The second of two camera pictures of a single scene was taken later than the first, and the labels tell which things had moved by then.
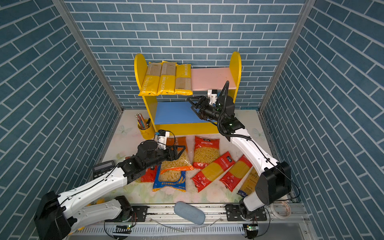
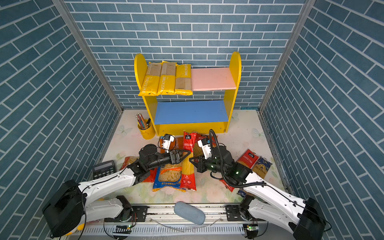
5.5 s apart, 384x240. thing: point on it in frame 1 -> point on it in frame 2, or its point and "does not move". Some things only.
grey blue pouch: [189, 212] does not move
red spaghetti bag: [212, 171] -> [188, 180]
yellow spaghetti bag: [151, 82] does not move
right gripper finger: [199, 98] -> [199, 162]
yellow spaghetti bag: [168, 78] does not move
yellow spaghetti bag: [183, 79] does not move
